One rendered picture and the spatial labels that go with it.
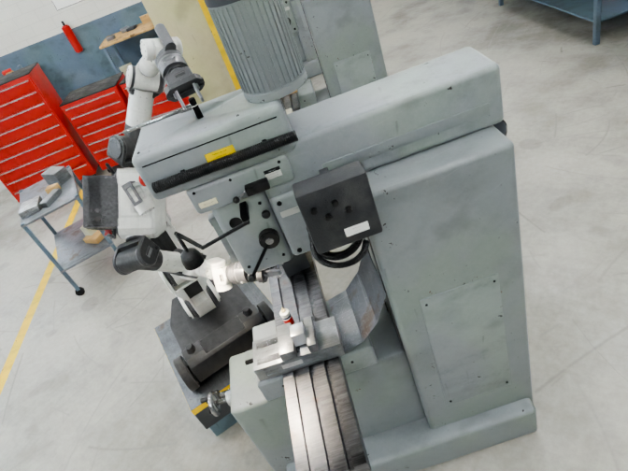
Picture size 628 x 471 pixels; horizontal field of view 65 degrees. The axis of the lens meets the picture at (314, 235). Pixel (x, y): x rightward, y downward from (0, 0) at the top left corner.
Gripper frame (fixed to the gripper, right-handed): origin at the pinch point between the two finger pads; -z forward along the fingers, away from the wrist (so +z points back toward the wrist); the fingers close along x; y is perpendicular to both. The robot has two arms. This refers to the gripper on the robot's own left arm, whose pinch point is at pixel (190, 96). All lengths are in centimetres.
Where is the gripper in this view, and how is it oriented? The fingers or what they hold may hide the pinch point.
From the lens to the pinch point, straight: 160.7
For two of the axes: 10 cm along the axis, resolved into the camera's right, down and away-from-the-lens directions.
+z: -4.8, -7.9, 3.9
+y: -0.7, -4.1, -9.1
